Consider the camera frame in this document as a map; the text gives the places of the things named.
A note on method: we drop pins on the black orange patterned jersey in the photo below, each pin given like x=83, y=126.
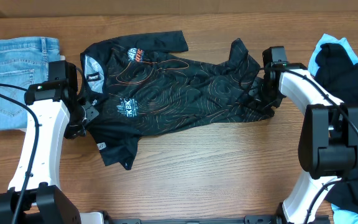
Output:
x=141, y=87

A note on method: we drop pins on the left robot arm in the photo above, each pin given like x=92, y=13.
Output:
x=54, y=113

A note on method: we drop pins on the light blue shirt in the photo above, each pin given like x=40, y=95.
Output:
x=322, y=53

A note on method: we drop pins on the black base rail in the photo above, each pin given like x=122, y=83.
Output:
x=191, y=221

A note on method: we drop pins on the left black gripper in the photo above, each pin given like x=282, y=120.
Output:
x=92, y=114

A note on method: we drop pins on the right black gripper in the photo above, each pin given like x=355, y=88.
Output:
x=276, y=102

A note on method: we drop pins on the folded blue denim jeans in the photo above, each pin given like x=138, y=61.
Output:
x=30, y=45

